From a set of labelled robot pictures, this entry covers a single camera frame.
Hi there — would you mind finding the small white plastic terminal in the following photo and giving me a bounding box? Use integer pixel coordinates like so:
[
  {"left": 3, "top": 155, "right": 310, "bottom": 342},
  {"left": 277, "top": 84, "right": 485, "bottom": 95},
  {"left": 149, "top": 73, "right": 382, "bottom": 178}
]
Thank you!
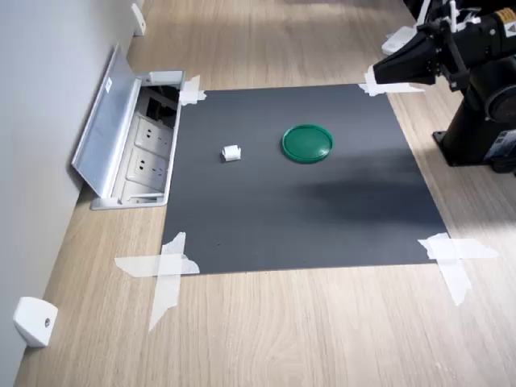
[{"left": 220, "top": 144, "right": 243, "bottom": 164}]

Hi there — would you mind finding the round green lid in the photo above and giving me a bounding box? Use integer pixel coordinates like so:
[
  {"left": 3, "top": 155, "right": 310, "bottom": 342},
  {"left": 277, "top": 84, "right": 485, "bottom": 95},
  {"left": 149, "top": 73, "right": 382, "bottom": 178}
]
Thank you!
[{"left": 281, "top": 123, "right": 335, "bottom": 165}]

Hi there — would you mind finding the white tape strip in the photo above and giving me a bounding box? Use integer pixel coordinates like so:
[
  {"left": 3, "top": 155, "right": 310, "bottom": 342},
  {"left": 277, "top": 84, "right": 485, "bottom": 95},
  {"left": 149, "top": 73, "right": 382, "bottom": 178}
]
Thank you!
[
  {"left": 364, "top": 66, "right": 382, "bottom": 98},
  {"left": 418, "top": 237, "right": 500, "bottom": 261},
  {"left": 114, "top": 253, "right": 201, "bottom": 279},
  {"left": 179, "top": 89, "right": 208, "bottom": 106},
  {"left": 358, "top": 82, "right": 427, "bottom": 97},
  {"left": 148, "top": 231, "right": 187, "bottom": 334},
  {"left": 183, "top": 74, "right": 202, "bottom": 96},
  {"left": 427, "top": 232, "right": 472, "bottom": 306}
]

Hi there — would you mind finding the black box with blue label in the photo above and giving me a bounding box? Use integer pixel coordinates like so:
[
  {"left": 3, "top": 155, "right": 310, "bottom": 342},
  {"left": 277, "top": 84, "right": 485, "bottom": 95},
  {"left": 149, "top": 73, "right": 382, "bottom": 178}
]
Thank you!
[{"left": 485, "top": 130, "right": 516, "bottom": 175}]

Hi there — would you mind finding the dark grey mat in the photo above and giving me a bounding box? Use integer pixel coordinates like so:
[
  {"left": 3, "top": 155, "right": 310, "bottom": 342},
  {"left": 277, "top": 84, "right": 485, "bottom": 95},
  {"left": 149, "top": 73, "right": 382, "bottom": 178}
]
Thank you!
[{"left": 160, "top": 83, "right": 450, "bottom": 276}]

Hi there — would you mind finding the white stand with post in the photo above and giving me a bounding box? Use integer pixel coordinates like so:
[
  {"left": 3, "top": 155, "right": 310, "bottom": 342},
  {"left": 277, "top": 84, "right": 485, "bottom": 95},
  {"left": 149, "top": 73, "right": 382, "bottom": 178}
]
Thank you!
[{"left": 381, "top": 0, "right": 433, "bottom": 56}]

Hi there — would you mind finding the silver cable duct with sockets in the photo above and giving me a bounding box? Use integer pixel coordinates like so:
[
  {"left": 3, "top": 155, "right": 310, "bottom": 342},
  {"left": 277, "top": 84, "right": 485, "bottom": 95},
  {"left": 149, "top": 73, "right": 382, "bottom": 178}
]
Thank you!
[{"left": 71, "top": 43, "right": 187, "bottom": 211}]

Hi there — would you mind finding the white corner bracket with screw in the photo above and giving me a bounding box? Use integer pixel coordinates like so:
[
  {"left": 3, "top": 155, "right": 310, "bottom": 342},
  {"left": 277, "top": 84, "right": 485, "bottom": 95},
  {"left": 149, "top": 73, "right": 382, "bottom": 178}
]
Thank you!
[{"left": 12, "top": 296, "right": 59, "bottom": 348}]

